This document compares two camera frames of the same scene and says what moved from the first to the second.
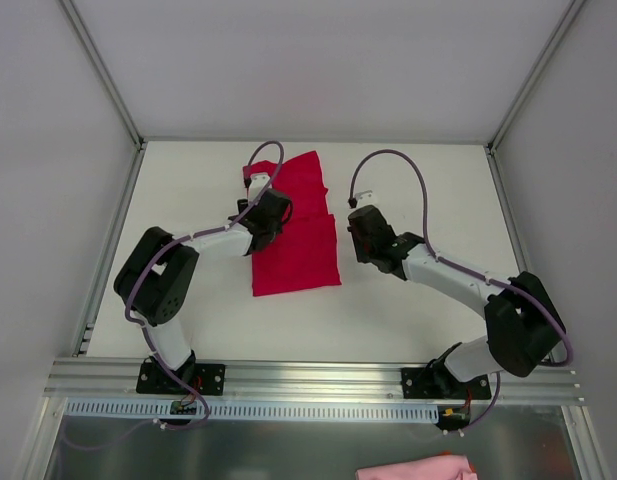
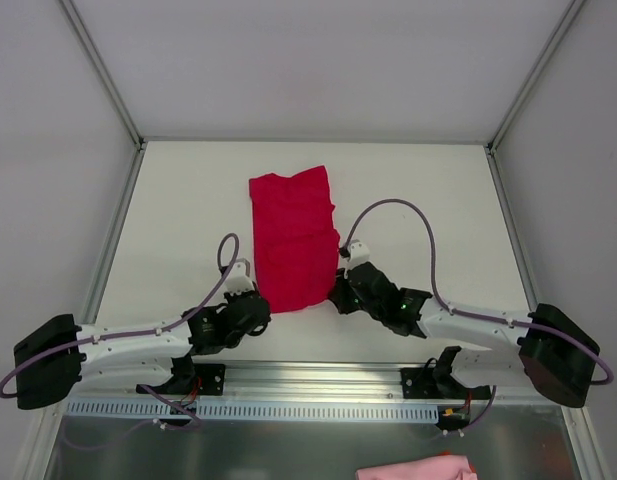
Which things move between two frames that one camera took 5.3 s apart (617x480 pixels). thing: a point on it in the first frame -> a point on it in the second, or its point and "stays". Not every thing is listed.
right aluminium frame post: (492, 162) stays
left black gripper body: (243, 207) -> (255, 310)
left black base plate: (207, 379) stays
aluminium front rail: (302, 383) stays
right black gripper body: (361, 215) -> (349, 288)
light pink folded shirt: (442, 467) stays
